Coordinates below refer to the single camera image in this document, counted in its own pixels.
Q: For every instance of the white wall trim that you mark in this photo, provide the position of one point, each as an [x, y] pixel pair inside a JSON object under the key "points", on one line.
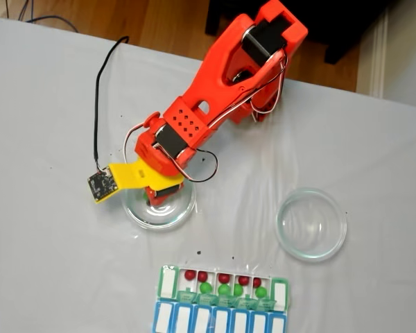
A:
{"points": [[378, 55]]}

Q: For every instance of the clear glass bowl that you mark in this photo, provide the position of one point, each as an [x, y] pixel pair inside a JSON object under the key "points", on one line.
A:
{"points": [[312, 222], [166, 218]]}

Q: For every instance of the pale grey tablecloth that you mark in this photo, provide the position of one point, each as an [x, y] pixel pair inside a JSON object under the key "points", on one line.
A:
{"points": [[55, 104]]}

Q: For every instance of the green round pill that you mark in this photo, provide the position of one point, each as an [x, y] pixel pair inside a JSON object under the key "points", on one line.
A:
{"points": [[238, 289], [224, 289], [144, 196], [205, 287], [260, 292]]}

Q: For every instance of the green blue weekly pill organizer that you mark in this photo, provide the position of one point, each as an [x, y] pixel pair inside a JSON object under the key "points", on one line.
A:
{"points": [[225, 319]]}

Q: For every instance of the dark wooden furniture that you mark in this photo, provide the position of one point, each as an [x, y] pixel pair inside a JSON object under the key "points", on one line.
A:
{"points": [[367, 17]]}

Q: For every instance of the red round pill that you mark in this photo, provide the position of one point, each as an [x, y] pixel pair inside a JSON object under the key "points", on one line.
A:
{"points": [[202, 276], [190, 275], [256, 281], [243, 280], [223, 278]]}

